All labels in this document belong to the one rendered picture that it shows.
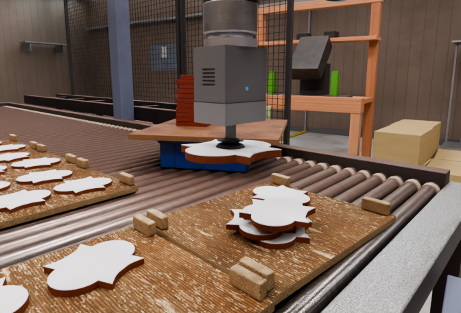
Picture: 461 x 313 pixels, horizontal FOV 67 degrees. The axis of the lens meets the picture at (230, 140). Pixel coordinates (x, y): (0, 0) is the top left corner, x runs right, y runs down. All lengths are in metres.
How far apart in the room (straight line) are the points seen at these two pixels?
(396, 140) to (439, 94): 4.00
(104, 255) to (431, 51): 7.00
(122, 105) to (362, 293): 2.05
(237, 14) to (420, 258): 0.52
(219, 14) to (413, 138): 2.96
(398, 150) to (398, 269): 2.73
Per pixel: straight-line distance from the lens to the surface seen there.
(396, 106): 7.39
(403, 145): 3.36
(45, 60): 12.27
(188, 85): 1.35
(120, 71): 2.41
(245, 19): 0.48
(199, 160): 0.45
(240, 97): 0.47
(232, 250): 0.63
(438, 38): 7.33
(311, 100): 4.21
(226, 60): 0.45
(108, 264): 0.60
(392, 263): 0.69
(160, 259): 0.62
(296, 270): 0.59
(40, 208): 0.91
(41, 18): 12.37
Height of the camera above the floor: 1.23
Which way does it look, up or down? 10 degrees down
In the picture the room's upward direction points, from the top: straight up
